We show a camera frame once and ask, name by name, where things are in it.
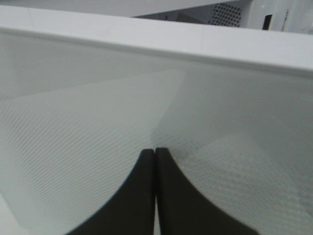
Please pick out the white microwave door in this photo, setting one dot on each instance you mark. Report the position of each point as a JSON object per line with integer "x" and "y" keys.
{"x": 81, "y": 95}

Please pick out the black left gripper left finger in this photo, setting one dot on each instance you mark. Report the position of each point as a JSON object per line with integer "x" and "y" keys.
{"x": 131, "y": 210}

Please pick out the white microwave oven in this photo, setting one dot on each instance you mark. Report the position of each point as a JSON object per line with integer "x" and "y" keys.
{"x": 295, "y": 16}

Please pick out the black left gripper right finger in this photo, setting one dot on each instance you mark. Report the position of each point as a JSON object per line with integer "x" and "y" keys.
{"x": 183, "y": 210}

